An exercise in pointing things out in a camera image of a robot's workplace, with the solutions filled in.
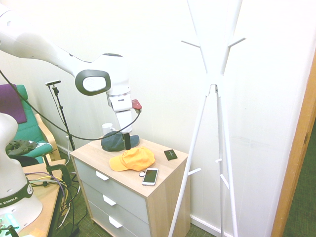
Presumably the white smartphone black screen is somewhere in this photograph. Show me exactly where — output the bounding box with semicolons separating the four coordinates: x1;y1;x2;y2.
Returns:
141;167;159;187

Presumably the wooden dresser cabinet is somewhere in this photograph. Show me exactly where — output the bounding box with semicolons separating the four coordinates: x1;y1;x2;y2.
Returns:
69;137;192;237

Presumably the grey drawer white handle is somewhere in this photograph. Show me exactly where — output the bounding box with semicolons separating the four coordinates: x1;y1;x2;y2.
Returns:
87;199;152;237
73;157;150;211
80;179;151;226

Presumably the white coat rack stand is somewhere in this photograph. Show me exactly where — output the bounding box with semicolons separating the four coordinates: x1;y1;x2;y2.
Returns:
167;0;247;237

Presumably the green wooden armchair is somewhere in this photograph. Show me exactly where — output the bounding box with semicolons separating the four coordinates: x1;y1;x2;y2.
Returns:
0;84;61;166

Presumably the white mug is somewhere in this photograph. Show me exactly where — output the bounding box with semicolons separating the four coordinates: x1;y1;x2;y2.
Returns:
101;122;117;136

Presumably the yellow and purple cable bundle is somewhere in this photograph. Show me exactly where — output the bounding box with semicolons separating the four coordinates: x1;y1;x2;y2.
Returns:
24;171;82;224

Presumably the orange baseball cap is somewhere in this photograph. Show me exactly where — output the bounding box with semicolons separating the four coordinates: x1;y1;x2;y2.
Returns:
109;146;156;173

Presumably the dark crumpled garment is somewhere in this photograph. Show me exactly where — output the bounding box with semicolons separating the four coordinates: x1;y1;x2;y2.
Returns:
5;139;38;158

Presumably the dark blue cap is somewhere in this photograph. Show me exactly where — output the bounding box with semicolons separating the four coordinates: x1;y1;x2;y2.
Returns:
100;130;142;152

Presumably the black card wallet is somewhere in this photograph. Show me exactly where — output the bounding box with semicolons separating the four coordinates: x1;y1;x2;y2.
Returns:
163;149;179;161

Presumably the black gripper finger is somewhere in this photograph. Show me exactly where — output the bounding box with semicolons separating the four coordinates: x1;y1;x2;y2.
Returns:
123;132;132;151

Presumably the black camera cable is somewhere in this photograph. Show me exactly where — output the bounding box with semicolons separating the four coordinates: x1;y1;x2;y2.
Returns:
0;69;143;142

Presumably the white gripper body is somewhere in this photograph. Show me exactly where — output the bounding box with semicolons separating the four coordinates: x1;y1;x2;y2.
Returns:
115;109;135;135

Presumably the black tripod stand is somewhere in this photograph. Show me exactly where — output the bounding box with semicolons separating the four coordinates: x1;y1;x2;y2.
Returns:
50;85;76;152

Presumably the purple cloth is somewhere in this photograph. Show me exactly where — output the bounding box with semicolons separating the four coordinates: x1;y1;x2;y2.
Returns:
0;83;28;124

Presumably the black table clamp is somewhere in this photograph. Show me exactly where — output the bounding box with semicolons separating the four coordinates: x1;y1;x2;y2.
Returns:
41;152;73;191

